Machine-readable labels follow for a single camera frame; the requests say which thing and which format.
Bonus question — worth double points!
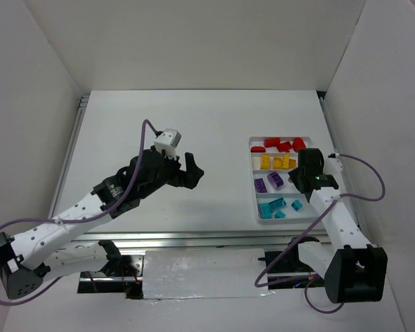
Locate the teal flower lego piece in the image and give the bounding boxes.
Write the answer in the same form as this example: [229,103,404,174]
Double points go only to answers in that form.
[258,203,273,219]

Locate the teal small square brick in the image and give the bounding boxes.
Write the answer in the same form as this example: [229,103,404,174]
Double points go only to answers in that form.
[291,200,303,211]

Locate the white sorting tray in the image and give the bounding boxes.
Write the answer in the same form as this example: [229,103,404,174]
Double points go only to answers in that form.
[248,136,317,225]

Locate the small yellow lego brick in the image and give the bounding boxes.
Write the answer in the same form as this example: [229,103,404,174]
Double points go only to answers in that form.
[288,158,297,169]

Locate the red curved lego brick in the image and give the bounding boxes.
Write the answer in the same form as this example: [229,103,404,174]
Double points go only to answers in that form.
[277,141,293,153]

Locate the yellow and teal lego stack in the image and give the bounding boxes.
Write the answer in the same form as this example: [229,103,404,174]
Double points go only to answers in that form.
[282,155,290,169]

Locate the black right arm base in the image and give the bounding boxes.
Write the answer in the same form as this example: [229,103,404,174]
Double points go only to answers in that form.
[267,248,316,290]

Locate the red studded lego brick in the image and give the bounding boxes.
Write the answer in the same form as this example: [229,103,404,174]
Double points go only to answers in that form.
[264,137,281,148]

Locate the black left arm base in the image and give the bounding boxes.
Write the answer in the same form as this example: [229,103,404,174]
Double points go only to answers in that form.
[77,240,145,299]

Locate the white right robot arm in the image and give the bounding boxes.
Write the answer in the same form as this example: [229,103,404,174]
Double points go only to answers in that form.
[289,148,388,304]

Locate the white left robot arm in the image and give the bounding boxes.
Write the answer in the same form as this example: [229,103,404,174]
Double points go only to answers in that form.
[0,149,204,300]

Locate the aluminium table frame rails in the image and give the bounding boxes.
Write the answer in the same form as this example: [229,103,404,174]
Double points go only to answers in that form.
[37,95,371,252]

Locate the teal studded lego brick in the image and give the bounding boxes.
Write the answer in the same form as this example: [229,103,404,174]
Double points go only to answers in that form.
[268,197,286,212]

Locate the yellow round lego piece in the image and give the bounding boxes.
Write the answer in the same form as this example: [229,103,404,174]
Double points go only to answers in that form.
[260,155,270,170]

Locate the purple flower lego piece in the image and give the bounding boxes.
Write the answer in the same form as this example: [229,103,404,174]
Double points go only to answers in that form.
[267,172,284,190]

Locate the yellow studded brick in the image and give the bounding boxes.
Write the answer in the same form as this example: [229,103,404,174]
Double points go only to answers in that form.
[273,157,284,169]

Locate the purple studded lego brick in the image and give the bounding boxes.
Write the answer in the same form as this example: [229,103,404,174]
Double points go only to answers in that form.
[254,178,268,194]

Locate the small teal lego brick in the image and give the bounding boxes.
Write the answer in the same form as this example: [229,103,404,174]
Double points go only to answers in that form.
[274,210,286,219]

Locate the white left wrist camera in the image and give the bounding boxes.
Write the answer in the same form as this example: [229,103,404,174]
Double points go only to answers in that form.
[154,129,181,160]

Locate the red flower lego piece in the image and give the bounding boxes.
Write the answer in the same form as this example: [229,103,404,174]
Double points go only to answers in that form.
[292,138,306,152]

